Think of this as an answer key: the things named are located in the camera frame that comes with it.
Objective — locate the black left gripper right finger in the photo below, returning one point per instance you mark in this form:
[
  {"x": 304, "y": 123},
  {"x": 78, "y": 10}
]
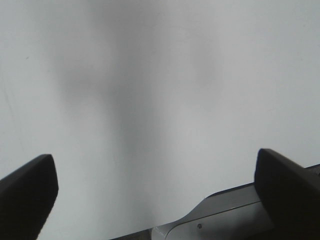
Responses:
[{"x": 290, "y": 195}]

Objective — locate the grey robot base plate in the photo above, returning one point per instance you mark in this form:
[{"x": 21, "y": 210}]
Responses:
[{"x": 233, "y": 214}]

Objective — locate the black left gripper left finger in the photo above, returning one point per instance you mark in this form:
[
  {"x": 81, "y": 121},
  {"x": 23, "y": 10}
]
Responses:
[{"x": 27, "y": 196}]

